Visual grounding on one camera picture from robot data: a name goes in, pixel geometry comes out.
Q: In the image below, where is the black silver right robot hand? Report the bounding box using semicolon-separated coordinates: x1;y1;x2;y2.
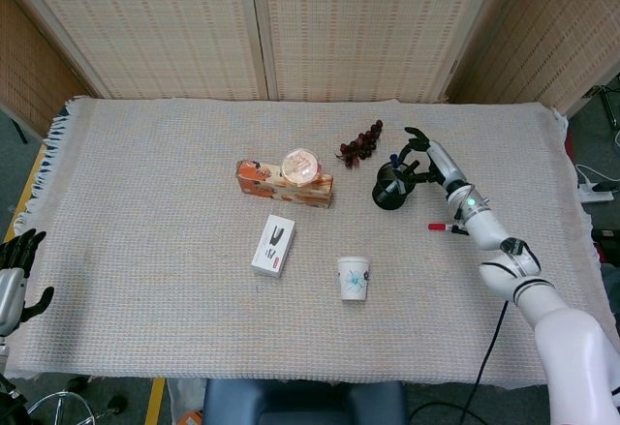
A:
392;127;467;188

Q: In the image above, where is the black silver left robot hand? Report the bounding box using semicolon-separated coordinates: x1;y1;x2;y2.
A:
0;228;55;338

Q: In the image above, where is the black mesh pen holder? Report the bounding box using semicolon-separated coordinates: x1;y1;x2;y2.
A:
371;161;418;212

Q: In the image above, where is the dark red grape bunch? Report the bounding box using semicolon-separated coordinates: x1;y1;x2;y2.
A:
335;118;386;170

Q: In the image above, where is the chrome stool base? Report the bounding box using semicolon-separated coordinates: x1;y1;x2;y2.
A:
26;375;130;425

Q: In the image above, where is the white flower print paper cup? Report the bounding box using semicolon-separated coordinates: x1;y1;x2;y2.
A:
336;256;371;302

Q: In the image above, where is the woven bamboo screen panel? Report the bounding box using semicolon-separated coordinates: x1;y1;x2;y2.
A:
0;0;270;101
0;0;98;136
445;0;620;117
249;0;524;103

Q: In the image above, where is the white power strip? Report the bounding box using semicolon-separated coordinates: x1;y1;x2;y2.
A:
577;178;614;203

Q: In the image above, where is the orange snack box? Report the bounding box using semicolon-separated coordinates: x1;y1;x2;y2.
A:
235;159;335;210

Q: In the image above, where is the beige woven tablecloth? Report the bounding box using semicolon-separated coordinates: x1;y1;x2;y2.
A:
7;97;609;392

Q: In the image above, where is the black equipment case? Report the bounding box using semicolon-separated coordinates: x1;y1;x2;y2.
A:
591;225;620;267

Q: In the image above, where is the white stapler box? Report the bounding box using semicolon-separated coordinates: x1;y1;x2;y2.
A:
250;214;296;279

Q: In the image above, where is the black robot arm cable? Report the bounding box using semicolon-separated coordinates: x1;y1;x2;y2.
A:
410;299;509;425

